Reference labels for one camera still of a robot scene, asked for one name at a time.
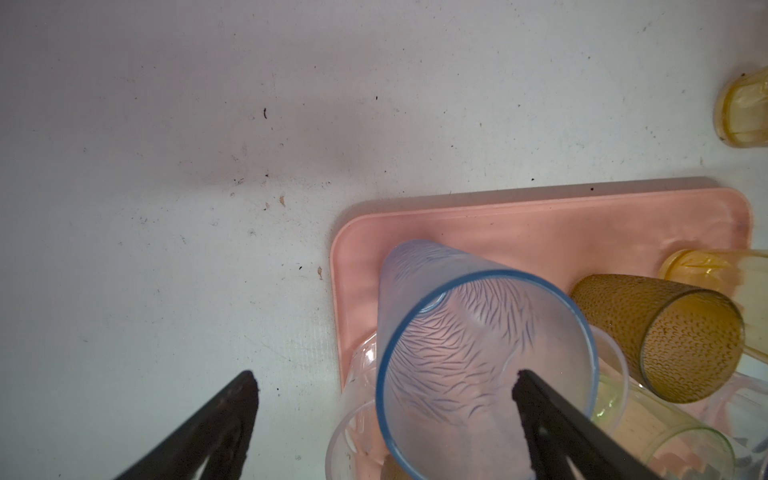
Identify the pink plastic tray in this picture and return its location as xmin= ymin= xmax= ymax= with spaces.
xmin=329 ymin=187 xmax=753 ymax=379

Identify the short yellow cup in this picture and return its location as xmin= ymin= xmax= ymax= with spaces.
xmin=658 ymin=249 xmax=767 ymax=362

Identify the tall pale blue cup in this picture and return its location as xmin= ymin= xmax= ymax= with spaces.
xmin=375 ymin=240 xmax=598 ymax=479

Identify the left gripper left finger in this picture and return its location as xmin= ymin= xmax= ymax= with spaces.
xmin=119 ymin=370 xmax=259 ymax=479

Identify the clear faceted cup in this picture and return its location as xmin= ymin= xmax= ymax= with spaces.
xmin=590 ymin=325 xmax=629 ymax=436

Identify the short bright green cup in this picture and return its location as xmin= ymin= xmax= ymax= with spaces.
xmin=592 ymin=374 xmax=736 ymax=479

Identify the brown dimpled cup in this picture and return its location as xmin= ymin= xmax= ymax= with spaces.
xmin=570 ymin=274 xmax=745 ymax=404

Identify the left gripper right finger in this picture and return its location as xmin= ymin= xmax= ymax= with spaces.
xmin=512 ymin=370 xmax=658 ymax=479

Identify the tall amber yellow cup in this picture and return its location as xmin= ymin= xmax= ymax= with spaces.
xmin=713 ymin=67 xmax=767 ymax=148

